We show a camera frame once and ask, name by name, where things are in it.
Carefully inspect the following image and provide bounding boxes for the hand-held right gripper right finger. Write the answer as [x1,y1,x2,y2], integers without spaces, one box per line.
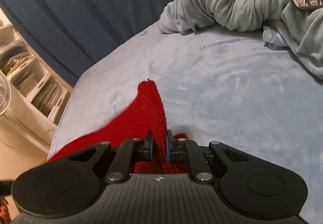
[165,129,253,184]

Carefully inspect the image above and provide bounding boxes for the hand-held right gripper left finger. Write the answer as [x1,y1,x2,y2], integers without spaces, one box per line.
[67,129,155,184]

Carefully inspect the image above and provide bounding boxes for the red knit cardigan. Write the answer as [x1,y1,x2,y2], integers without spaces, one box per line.
[46,79,189,174]

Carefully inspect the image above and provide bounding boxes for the white shelf unit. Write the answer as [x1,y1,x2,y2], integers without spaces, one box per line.
[0,7,74,124]

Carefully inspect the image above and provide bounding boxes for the dark blue curtain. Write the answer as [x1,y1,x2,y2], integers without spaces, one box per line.
[0,0,198,87]

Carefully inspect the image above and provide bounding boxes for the pale blue cloth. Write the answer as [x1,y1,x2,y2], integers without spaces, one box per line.
[262,25,289,50]

